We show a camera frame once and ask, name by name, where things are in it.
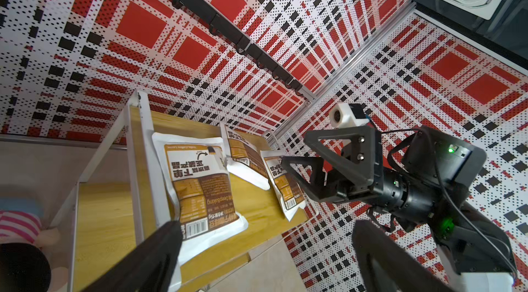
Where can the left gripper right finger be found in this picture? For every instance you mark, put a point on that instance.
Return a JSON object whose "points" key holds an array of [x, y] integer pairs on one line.
{"points": [[385, 266]]}

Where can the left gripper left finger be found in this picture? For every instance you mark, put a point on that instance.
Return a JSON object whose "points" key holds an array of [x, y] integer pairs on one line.
{"points": [[149, 267]]}

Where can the black doll with striped hat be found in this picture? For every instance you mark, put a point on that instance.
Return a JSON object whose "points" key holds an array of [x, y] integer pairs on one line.
{"points": [[24, 265]]}

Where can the yellow two-tier shelf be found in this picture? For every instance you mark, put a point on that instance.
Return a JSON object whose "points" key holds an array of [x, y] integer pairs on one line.
{"points": [[119, 200]]}

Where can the black hook rail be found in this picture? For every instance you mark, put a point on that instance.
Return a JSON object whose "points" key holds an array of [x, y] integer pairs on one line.
{"points": [[218, 24]]}

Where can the brown coffee bag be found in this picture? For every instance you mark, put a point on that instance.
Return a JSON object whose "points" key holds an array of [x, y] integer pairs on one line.
{"points": [[286, 188], [198, 184], [243, 159]]}

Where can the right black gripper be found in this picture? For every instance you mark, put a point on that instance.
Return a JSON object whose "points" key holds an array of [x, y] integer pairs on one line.
{"points": [[359, 180]]}

